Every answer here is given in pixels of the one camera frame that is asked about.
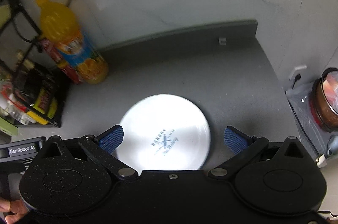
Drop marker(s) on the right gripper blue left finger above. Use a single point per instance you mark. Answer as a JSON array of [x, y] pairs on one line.
[[110, 139]]

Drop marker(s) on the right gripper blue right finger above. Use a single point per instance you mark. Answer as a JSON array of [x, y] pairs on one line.
[[236, 141]]

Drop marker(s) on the white Bakery deep plate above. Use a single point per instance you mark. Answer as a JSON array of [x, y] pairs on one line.
[[164, 132]]

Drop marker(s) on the person left hand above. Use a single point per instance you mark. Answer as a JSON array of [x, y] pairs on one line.
[[16, 210]]

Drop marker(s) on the green tissue box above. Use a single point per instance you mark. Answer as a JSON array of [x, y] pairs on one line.
[[8, 128]]

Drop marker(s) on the black metal spice rack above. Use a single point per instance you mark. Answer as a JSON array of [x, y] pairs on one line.
[[63, 83]]

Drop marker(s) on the dark wine bottle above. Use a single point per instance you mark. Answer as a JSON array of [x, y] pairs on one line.
[[43, 91]]

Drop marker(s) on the red soda can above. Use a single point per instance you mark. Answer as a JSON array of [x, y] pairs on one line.
[[51, 50], [69, 71]]

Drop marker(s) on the copper inner cooking pot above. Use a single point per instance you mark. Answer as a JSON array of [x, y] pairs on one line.
[[324, 114]]

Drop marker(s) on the upper red soda can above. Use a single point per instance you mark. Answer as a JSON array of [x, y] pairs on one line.
[[51, 50]]

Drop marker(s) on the orange juice bottle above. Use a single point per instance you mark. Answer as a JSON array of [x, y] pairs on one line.
[[60, 26]]

